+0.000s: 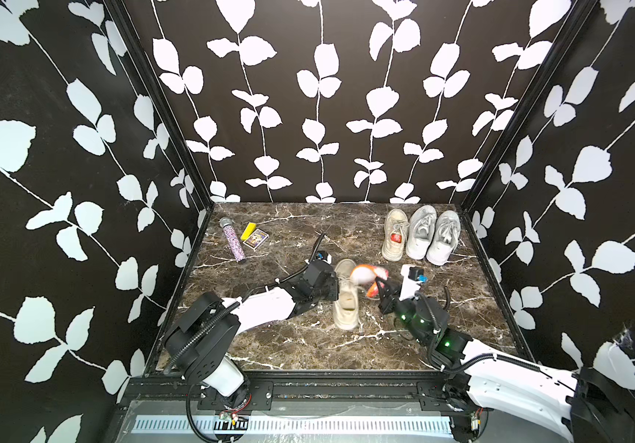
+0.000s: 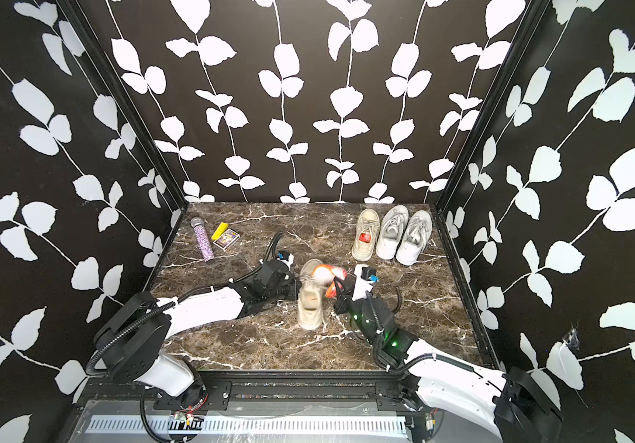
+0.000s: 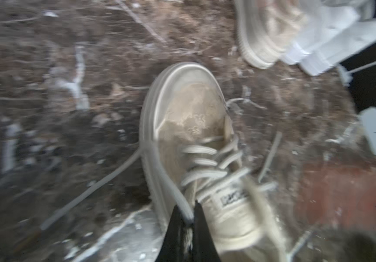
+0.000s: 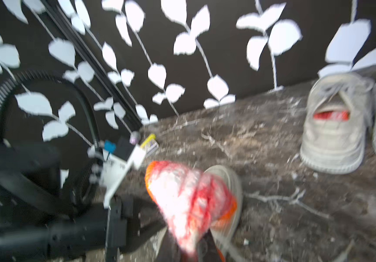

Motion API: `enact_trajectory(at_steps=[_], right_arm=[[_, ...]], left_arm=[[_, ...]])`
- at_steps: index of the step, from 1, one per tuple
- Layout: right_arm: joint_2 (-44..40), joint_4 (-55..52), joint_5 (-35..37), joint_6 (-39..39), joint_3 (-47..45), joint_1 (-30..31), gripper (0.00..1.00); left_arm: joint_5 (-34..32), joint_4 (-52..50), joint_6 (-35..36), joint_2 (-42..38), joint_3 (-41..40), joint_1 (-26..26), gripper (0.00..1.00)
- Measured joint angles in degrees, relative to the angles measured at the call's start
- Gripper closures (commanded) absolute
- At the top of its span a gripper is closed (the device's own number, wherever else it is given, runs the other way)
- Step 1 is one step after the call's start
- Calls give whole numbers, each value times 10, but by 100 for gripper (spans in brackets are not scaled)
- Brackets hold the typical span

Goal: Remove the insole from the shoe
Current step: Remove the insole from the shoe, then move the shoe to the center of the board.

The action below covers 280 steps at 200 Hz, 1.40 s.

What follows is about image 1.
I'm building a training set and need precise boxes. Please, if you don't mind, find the red orange insole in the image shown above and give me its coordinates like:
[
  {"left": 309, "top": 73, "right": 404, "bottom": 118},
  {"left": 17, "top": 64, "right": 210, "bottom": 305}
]
[{"left": 350, "top": 264, "right": 389, "bottom": 300}]

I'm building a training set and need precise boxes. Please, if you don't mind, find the purple card box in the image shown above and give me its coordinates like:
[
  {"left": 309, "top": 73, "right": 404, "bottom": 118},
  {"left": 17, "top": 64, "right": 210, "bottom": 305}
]
[{"left": 244, "top": 228, "right": 269, "bottom": 250}]

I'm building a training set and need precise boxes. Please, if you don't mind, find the purple glitter bottle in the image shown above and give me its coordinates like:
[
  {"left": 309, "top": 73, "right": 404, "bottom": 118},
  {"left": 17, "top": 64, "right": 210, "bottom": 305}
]
[{"left": 220, "top": 217, "right": 246, "bottom": 263}]

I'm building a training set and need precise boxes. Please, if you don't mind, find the white sneaker inner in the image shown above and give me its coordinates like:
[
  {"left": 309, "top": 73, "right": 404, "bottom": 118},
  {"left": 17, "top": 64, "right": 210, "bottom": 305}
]
[{"left": 405, "top": 205, "right": 438, "bottom": 260}]

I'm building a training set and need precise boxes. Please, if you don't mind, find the white sneaker outer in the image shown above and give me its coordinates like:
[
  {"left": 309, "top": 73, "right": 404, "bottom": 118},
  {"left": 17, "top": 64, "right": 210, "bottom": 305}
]
[{"left": 425, "top": 210, "right": 461, "bottom": 266}]

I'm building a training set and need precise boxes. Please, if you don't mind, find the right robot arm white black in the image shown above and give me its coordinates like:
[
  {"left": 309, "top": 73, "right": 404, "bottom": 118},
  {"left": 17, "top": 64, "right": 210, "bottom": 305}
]
[{"left": 376, "top": 278, "right": 635, "bottom": 442}]

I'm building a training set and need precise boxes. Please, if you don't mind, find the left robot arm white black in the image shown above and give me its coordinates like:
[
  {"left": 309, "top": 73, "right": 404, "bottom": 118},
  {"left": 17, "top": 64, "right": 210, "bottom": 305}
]
[{"left": 162, "top": 233, "right": 339, "bottom": 409}]

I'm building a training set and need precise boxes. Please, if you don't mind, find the yellow small block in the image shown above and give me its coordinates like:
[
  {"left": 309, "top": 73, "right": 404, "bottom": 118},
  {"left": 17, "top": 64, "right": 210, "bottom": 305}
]
[{"left": 241, "top": 223, "right": 256, "bottom": 242}]

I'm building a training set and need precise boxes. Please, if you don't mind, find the white sneaker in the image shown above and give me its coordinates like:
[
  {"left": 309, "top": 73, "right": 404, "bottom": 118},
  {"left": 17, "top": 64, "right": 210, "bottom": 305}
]
[
  {"left": 405, "top": 205, "right": 438, "bottom": 260},
  {"left": 425, "top": 210, "right": 461, "bottom": 266}
]

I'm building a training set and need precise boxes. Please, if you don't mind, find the beige lace sneaker one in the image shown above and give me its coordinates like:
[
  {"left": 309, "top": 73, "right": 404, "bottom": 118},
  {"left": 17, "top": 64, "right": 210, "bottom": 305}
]
[
  {"left": 333, "top": 258, "right": 359, "bottom": 330},
  {"left": 382, "top": 209, "right": 410, "bottom": 261}
]

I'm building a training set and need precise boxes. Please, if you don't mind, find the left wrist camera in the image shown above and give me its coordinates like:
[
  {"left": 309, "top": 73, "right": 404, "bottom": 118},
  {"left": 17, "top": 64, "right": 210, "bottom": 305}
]
[{"left": 315, "top": 250, "right": 333, "bottom": 265}]

